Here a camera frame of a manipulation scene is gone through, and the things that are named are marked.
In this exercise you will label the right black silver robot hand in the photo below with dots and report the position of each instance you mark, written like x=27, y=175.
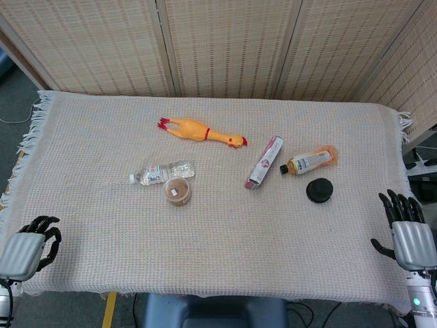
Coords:
x=411, y=242

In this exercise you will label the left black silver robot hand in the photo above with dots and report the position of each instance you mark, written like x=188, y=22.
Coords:
x=20, y=251

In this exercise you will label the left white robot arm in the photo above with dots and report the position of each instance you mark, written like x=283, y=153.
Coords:
x=6, y=304

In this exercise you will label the black white equipment stand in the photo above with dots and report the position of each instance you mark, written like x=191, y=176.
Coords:
x=421, y=165

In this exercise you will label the yellow floor tape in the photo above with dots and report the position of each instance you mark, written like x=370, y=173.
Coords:
x=110, y=311

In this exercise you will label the orange drink bottle black cap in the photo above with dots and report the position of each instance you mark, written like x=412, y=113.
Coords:
x=309, y=160

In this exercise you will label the clear plastic water bottle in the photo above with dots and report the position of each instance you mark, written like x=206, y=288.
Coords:
x=160, y=172

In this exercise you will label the clear jar brown contents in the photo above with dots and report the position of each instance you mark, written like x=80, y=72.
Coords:
x=177, y=193

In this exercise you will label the pink white toothpaste box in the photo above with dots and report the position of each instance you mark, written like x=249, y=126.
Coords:
x=264, y=162

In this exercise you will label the beige woven fringed tablecloth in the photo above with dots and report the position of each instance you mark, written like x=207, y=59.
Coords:
x=218, y=239

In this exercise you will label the yellow rubber chicken toy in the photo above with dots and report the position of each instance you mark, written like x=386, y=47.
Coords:
x=194, y=130

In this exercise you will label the woven bamboo folding screen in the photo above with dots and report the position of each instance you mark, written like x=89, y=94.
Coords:
x=225, y=48

